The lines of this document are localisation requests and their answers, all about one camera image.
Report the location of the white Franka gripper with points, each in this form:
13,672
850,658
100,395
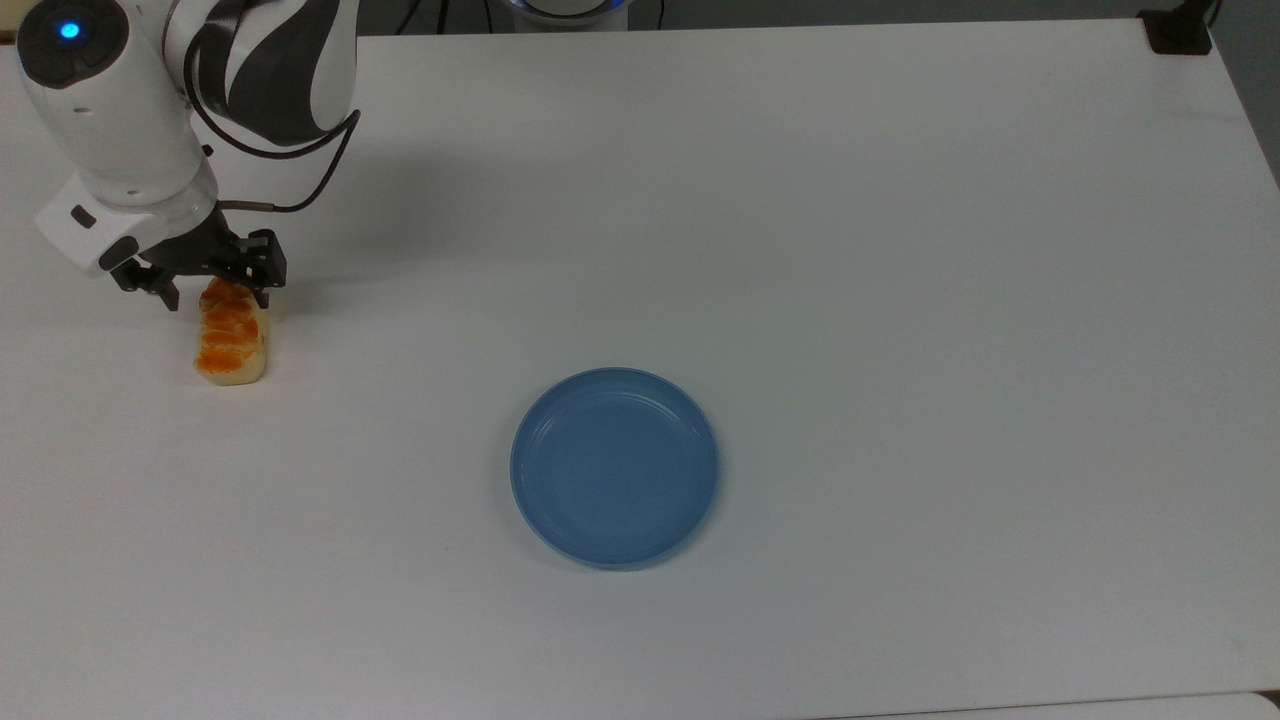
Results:
95,235

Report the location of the orange glazed bread roll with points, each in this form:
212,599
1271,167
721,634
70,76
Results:
232,335

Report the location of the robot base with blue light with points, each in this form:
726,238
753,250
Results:
570,8

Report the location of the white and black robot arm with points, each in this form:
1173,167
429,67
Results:
110,110

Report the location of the blue round plate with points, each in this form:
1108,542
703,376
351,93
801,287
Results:
615,468

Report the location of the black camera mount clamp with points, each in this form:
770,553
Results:
1180,30

